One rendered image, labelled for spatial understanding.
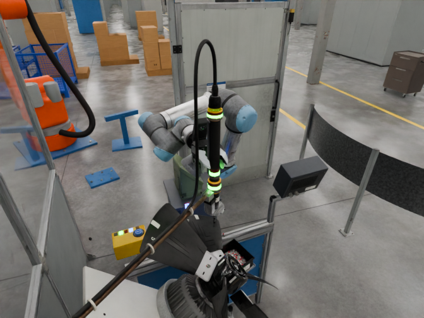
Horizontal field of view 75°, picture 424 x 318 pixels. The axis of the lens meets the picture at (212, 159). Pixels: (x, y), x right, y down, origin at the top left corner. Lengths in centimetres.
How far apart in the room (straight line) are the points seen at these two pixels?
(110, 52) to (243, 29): 752
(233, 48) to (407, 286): 255
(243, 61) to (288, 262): 193
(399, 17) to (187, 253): 997
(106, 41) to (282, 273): 871
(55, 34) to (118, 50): 211
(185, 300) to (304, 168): 96
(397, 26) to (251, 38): 798
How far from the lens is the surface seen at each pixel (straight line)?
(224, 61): 276
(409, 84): 757
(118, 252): 144
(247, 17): 280
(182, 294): 107
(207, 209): 93
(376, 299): 277
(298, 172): 158
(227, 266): 104
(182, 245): 99
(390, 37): 1046
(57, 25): 856
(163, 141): 106
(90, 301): 67
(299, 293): 257
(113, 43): 993
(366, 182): 279
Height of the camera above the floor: 209
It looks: 32 degrees down
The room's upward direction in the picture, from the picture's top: straight up
